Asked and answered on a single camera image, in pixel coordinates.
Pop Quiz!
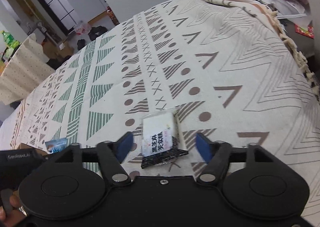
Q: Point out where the black white snack pack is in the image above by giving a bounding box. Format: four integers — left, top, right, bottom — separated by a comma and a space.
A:
141, 108, 189, 169

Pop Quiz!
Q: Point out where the blue candy wrapper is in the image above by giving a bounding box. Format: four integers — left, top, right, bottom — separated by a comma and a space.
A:
45, 138, 67, 154

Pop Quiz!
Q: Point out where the brown cardboard box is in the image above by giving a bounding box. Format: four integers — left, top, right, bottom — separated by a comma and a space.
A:
17, 143, 48, 156

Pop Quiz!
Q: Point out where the round table with dotted cloth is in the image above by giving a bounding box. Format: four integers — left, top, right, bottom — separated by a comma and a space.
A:
1, 33, 55, 105

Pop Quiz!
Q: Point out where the pink white plastic bag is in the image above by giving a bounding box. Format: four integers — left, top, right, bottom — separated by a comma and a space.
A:
74, 21, 91, 35

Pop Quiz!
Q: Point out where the black shoes pile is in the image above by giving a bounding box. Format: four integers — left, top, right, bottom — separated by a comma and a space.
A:
77, 26, 108, 50

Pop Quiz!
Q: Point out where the green soda bottle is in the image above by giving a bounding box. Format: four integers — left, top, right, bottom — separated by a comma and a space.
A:
1, 30, 20, 48

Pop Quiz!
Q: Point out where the person's hand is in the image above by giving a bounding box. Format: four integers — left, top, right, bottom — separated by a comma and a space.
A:
0, 194, 27, 227

